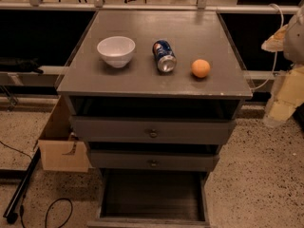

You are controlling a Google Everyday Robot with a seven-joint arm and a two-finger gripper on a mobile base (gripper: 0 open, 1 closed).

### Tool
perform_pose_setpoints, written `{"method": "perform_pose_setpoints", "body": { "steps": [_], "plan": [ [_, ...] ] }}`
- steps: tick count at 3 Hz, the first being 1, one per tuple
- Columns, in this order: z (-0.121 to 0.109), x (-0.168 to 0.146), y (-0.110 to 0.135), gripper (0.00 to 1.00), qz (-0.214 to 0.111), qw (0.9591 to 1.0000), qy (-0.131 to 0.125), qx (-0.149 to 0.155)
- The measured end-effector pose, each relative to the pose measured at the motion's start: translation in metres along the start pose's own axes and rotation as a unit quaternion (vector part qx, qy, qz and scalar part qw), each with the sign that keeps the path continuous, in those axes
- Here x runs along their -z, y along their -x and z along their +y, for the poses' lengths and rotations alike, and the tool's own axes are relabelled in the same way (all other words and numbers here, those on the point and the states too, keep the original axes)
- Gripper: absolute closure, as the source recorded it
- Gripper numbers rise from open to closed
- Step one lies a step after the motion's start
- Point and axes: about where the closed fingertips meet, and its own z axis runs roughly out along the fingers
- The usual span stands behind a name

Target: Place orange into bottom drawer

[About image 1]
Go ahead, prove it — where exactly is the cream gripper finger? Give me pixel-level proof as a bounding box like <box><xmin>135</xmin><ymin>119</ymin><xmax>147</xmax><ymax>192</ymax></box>
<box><xmin>261</xmin><ymin>25</ymin><xmax>288</xmax><ymax>52</ymax></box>
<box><xmin>263</xmin><ymin>65</ymin><xmax>304</xmax><ymax>127</ymax></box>

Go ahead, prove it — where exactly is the orange fruit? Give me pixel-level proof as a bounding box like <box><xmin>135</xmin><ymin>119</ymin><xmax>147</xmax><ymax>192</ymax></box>
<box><xmin>191</xmin><ymin>59</ymin><xmax>211</xmax><ymax>78</ymax></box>

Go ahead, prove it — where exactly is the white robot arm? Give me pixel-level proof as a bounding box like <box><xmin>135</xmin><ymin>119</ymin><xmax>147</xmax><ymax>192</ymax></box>
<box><xmin>261</xmin><ymin>6</ymin><xmax>304</xmax><ymax>127</ymax></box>

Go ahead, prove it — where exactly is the grey wooden drawer cabinet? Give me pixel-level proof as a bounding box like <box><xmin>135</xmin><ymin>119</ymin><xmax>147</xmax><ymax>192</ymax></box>
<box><xmin>56</xmin><ymin>9</ymin><xmax>254</xmax><ymax>228</ymax></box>

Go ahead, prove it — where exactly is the grey open bottom drawer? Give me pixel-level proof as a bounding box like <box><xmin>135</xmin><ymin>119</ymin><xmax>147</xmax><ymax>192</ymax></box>
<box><xmin>87</xmin><ymin>169</ymin><xmax>211</xmax><ymax>228</ymax></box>

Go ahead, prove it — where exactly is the grey middle drawer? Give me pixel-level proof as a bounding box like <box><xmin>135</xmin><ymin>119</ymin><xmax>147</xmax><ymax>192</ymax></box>
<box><xmin>88</xmin><ymin>150</ymin><xmax>219</xmax><ymax>172</ymax></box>

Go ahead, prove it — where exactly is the grey top drawer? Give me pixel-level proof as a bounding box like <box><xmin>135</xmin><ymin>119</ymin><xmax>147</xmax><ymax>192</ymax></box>
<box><xmin>70</xmin><ymin>116</ymin><xmax>236</xmax><ymax>145</ymax></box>

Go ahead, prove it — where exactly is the blue soda can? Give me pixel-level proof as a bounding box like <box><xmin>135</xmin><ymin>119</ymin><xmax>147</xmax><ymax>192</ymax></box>
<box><xmin>152</xmin><ymin>40</ymin><xmax>177</xmax><ymax>73</ymax></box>

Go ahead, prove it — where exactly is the white bowl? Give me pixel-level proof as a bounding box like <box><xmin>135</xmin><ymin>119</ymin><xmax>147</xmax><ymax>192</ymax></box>
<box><xmin>97</xmin><ymin>36</ymin><xmax>136</xmax><ymax>68</ymax></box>

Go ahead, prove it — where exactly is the cardboard box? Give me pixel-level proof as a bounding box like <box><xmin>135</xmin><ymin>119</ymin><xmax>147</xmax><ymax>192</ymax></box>
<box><xmin>38</xmin><ymin>97</ymin><xmax>90</xmax><ymax>173</ymax></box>

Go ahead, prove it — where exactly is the black object on ledge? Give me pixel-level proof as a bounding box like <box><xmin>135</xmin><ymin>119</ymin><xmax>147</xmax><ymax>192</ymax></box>
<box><xmin>0</xmin><ymin>57</ymin><xmax>44</xmax><ymax>74</ymax></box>

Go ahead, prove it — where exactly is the white cable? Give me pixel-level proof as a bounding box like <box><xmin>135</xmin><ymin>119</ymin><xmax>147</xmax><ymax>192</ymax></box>
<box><xmin>250</xmin><ymin>3</ymin><xmax>285</xmax><ymax>92</ymax></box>

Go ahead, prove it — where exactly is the metal railing frame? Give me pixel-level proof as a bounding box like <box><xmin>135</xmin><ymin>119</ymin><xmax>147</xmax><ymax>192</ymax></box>
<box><xmin>0</xmin><ymin>0</ymin><xmax>304</xmax><ymax>16</ymax></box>

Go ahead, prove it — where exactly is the black floor cable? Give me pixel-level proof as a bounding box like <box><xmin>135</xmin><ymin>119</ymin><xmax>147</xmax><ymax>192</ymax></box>
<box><xmin>19</xmin><ymin>197</ymin><xmax>74</xmax><ymax>228</ymax></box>

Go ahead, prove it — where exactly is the black floor rail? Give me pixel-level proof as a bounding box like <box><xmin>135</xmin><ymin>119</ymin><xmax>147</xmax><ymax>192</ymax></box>
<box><xmin>0</xmin><ymin>149</ymin><xmax>41</xmax><ymax>224</ymax></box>

